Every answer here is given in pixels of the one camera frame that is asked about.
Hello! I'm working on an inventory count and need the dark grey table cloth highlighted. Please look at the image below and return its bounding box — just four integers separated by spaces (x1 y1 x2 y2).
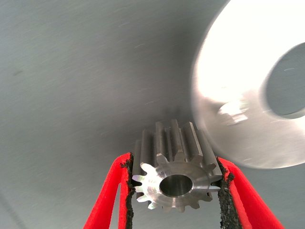
0 0 305 229

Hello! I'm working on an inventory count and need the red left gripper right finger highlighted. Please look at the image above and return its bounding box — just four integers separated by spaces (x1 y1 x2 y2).
215 156 286 229

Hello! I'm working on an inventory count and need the round metal carrier plate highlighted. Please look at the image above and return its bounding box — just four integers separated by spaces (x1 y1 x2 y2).
190 0 305 170

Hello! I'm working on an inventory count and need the steel planetary gear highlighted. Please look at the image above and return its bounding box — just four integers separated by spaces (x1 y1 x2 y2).
132 119 224 213

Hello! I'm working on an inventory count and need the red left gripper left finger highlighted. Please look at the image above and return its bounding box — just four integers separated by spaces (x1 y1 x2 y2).
82 152 136 229

